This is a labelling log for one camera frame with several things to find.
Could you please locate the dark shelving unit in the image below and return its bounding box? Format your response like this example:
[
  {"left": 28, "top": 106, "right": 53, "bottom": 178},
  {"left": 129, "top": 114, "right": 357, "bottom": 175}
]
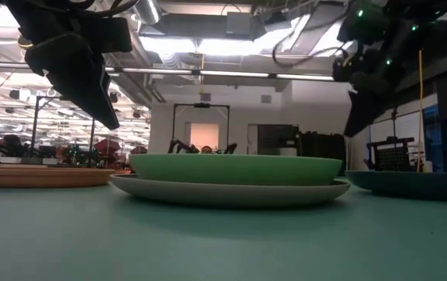
[{"left": 257, "top": 123, "right": 300, "bottom": 156}]

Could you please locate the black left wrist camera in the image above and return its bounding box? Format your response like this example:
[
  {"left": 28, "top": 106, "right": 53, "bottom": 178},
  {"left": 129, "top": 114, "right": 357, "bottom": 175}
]
[{"left": 84, "top": 16, "right": 133, "bottom": 55}]

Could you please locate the silver air duct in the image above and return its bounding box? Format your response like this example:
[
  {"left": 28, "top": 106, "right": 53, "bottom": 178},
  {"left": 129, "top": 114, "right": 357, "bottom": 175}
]
[{"left": 131, "top": 0, "right": 164, "bottom": 25}]

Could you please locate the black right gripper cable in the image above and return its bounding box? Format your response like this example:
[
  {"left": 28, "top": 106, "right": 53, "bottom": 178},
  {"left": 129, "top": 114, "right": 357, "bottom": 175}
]
[{"left": 271, "top": 21, "right": 349, "bottom": 68}]

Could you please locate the black perforated rack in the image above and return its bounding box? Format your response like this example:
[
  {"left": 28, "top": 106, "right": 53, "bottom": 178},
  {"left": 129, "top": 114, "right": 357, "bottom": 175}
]
[{"left": 365, "top": 136, "right": 417, "bottom": 172}]

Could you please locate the green plastic plate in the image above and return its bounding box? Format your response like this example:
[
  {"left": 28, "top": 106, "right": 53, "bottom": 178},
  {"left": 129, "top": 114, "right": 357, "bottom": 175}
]
[{"left": 128, "top": 152, "right": 343, "bottom": 187}]

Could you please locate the pink translucent plastic plate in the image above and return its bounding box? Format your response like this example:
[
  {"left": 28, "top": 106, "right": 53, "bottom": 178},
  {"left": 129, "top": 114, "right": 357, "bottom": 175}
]
[{"left": 345, "top": 169, "right": 447, "bottom": 203}]

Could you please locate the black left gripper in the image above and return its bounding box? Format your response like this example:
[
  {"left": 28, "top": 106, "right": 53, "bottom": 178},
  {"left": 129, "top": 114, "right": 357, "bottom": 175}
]
[{"left": 23, "top": 31, "right": 121, "bottom": 131}]

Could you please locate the orange plastic plate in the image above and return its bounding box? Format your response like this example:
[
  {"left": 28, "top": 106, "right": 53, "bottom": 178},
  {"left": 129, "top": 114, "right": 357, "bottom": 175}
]
[{"left": 0, "top": 165, "right": 117, "bottom": 189}]

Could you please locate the long ceiling light strip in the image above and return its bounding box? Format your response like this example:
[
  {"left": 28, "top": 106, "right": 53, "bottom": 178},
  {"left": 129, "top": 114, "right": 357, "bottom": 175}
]
[
  {"left": 105, "top": 66, "right": 193, "bottom": 76},
  {"left": 275, "top": 73, "right": 335, "bottom": 83},
  {"left": 199, "top": 69, "right": 271, "bottom": 79}
]

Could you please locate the grey ceiling box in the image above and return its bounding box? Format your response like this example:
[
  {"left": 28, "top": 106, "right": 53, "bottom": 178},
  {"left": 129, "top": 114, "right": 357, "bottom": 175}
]
[{"left": 225, "top": 11, "right": 254, "bottom": 38}]

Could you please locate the black cabinet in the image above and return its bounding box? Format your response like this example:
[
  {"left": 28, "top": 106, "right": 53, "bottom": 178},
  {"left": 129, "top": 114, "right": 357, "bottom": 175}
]
[{"left": 298, "top": 131, "right": 347, "bottom": 176}]

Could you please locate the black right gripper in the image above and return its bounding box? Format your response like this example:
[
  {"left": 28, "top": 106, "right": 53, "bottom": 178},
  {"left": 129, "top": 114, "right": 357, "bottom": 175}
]
[{"left": 332, "top": 46, "right": 394, "bottom": 138}]

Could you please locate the black gantry frame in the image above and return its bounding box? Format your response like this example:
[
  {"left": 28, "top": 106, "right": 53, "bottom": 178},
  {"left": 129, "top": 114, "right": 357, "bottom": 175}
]
[{"left": 172, "top": 102, "right": 231, "bottom": 154}]

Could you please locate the grey plastic plate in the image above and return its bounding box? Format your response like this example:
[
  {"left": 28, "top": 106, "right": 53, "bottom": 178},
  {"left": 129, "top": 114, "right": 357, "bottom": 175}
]
[{"left": 109, "top": 173, "right": 351, "bottom": 208}]

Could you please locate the green table mat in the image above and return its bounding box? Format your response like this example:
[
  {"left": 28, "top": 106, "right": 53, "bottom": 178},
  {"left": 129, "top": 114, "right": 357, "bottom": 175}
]
[{"left": 0, "top": 177, "right": 447, "bottom": 281}]

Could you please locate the black pole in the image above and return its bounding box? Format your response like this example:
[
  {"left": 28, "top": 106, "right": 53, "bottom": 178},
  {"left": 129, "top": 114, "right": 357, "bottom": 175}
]
[
  {"left": 88, "top": 119, "right": 96, "bottom": 169},
  {"left": 30, "top": 96, "right": 41, "bottom": 158}
]

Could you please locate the red machine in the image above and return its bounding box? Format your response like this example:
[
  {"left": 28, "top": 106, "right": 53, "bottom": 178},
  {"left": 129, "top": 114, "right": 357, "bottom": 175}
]
[{"left": 93, "top": 138, "right": 122, "bottom": 157}]

